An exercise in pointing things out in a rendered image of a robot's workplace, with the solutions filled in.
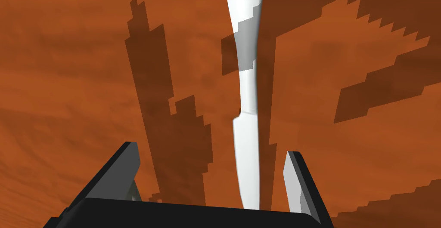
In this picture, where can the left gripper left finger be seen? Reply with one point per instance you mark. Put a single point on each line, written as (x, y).
(113, 178)

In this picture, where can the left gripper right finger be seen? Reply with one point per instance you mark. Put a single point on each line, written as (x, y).
(299, 183)

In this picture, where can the white knife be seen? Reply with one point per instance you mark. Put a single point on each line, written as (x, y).
(246, 118)

